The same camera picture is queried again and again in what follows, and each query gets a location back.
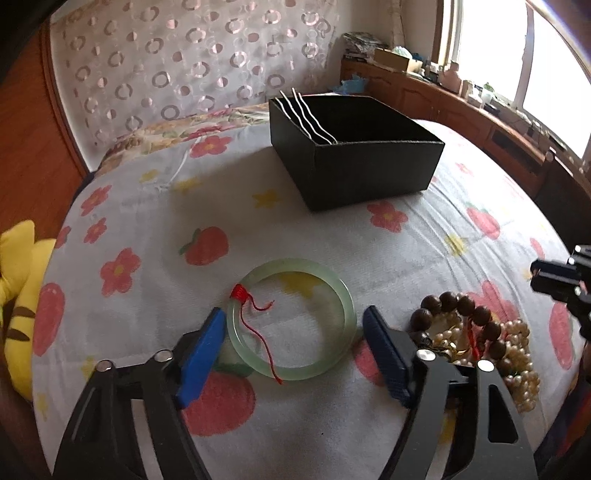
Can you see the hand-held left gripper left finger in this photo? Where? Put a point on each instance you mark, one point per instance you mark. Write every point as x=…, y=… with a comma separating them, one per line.
x=199, y=351

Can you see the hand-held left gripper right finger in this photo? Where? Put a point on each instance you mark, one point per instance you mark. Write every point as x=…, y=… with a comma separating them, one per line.
x=387, y=355

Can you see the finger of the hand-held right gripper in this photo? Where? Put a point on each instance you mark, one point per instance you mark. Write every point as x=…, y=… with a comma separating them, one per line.
x=556, y=280

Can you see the green jade bangle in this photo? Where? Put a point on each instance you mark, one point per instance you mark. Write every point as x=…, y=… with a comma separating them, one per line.
x=344, y=302

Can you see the black jewelry box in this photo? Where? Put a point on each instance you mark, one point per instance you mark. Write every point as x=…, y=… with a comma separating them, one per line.
x=369, y=173

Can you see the yellow plush toy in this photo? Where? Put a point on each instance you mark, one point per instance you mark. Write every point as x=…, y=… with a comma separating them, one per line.
x=21, y=300

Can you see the window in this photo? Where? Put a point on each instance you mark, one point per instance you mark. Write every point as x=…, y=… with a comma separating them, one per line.
x=526, y=60

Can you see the blue plastic bag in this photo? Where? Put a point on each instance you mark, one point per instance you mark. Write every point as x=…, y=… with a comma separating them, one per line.
x=351, y=85

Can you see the cardboard box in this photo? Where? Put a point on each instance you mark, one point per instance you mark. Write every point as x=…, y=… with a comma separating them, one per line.
x=392, y=59

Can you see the wooden headboard with patterned fabric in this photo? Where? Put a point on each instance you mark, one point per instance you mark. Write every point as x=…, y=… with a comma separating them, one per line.
x=184, y=60

